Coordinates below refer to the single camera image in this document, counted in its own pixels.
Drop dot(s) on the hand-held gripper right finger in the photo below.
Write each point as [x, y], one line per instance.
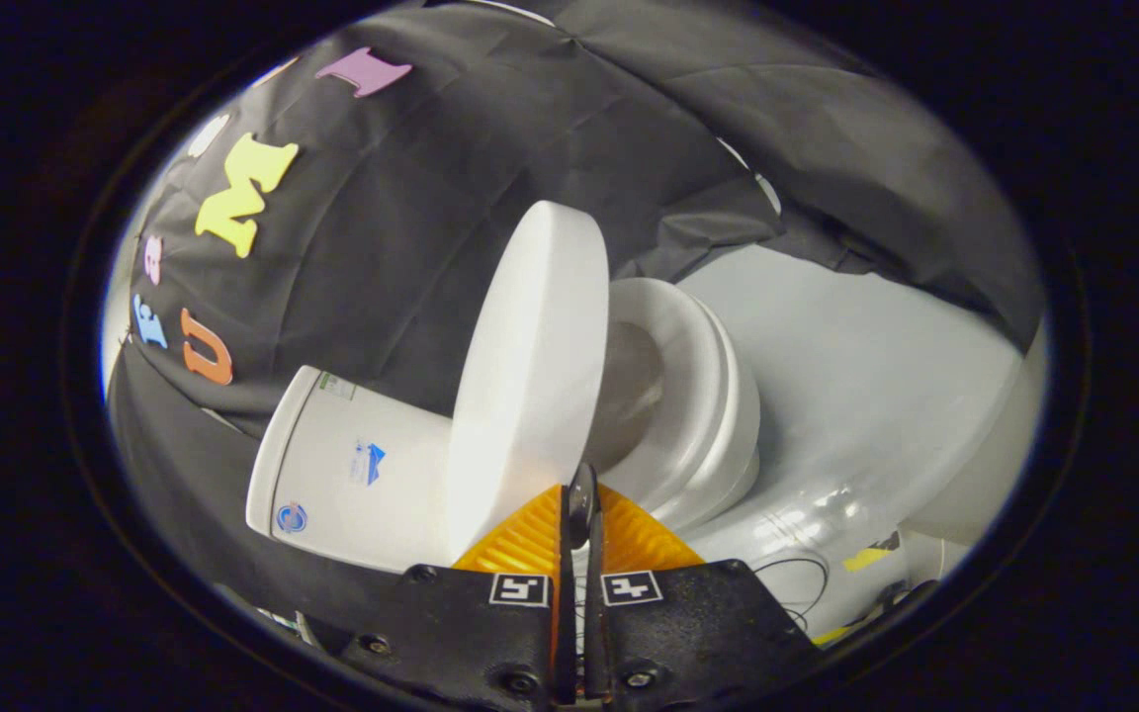
[595, 633]

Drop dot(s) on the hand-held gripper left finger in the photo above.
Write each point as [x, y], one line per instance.
[567, 633]

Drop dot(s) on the white toilet bowl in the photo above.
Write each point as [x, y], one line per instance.
[744, 435]

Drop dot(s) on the yellow floor tape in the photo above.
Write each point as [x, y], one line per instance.
[866, 559]

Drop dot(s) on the black backdrop cloth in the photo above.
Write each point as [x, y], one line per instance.
[411, 198]

